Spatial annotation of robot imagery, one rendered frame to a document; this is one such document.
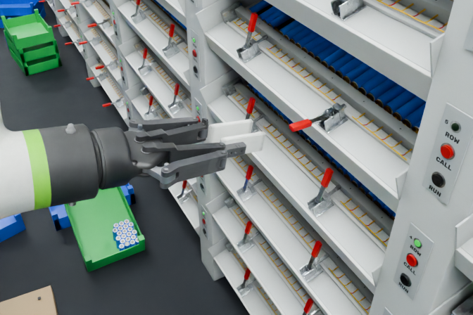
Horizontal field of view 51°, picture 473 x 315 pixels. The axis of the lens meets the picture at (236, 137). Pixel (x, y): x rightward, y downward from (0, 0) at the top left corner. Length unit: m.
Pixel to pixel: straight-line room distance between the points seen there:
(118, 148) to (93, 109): 1.94
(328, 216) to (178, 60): 0.68
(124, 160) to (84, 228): 1.25
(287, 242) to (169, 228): 0.80
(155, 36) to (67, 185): 1.01
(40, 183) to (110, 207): 1.31
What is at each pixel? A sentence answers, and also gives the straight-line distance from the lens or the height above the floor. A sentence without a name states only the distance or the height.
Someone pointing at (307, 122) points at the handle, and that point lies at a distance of 0.77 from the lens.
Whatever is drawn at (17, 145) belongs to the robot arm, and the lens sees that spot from 0.58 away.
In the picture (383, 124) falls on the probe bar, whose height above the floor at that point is 0.91.
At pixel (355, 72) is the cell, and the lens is 0.86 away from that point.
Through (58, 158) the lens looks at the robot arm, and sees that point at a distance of 0.58.
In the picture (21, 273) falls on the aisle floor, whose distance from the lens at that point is 1.84.
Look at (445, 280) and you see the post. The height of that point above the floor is 0.81.
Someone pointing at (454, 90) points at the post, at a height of 1.06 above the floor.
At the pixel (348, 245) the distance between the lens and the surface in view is 0.88.
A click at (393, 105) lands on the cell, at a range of 0.80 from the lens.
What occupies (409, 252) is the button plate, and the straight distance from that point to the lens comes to 0.73.
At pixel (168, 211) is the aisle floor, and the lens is 1.91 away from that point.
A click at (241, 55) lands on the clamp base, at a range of 0.97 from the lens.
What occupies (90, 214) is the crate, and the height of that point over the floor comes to 0.06.
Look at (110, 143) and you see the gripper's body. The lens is 0.60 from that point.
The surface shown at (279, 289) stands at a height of 0.32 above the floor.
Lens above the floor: 1.34
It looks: 37 degrees down
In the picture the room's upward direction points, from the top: straight up
